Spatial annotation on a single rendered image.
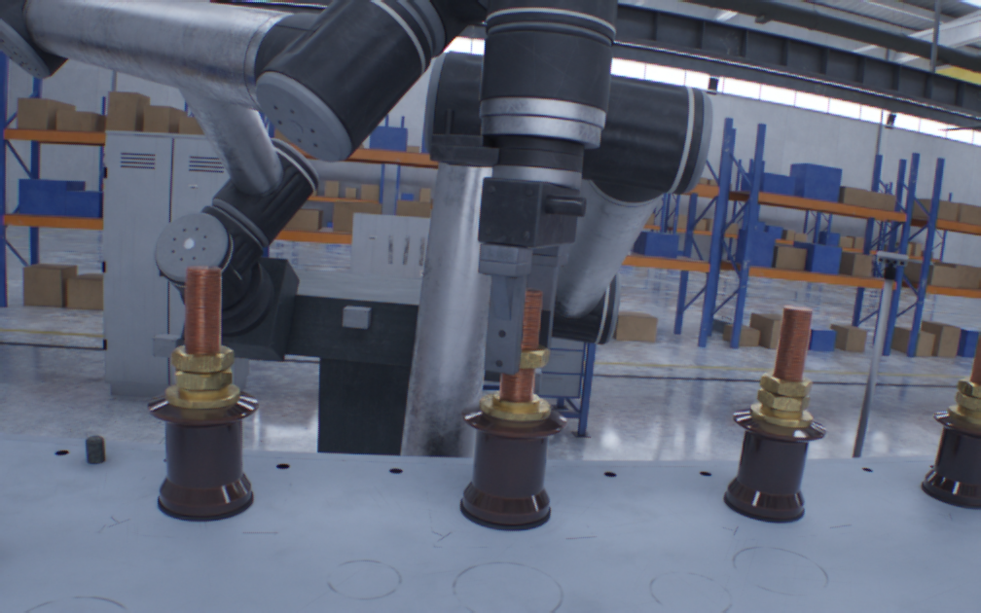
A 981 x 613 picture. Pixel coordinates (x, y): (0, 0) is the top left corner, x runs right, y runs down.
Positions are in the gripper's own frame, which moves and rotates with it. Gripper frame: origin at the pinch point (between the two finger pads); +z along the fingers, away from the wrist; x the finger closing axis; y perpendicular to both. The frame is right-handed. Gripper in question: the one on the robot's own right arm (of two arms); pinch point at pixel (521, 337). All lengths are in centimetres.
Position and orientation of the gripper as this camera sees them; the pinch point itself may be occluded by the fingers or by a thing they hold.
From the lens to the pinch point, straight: 59.3
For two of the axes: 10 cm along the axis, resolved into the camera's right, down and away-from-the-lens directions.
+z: -0.9, 9.8, 1.7
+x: 3.0, -1.4, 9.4
